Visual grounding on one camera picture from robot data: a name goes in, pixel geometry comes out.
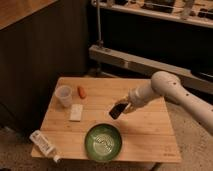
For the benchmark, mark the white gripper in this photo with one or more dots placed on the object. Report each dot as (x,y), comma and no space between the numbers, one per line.
(139,97)

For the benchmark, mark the black eraser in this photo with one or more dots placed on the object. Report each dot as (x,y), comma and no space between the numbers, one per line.
(116,111)

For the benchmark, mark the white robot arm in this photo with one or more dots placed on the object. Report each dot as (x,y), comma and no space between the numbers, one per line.
(164,84)

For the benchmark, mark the white sponge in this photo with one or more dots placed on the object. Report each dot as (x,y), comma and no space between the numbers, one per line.
(76,112)

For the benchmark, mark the orange carrot toy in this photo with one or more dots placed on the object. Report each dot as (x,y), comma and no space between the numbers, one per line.
(81,92)

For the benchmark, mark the metal shelf rack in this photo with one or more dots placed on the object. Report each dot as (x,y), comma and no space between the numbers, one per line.
(139,64)

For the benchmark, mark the green bowl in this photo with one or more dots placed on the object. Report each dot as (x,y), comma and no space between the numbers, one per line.
(103,143)

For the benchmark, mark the wooden table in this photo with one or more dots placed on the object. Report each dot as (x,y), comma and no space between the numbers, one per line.
(147,133)

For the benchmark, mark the clear plastic cup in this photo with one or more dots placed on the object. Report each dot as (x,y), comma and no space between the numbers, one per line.
(64,95)

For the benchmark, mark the dark wooden cabinet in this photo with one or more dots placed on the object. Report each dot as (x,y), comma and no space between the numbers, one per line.
(34,53)

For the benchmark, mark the white plastic bottle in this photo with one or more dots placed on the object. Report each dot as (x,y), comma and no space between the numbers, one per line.
(44,145)

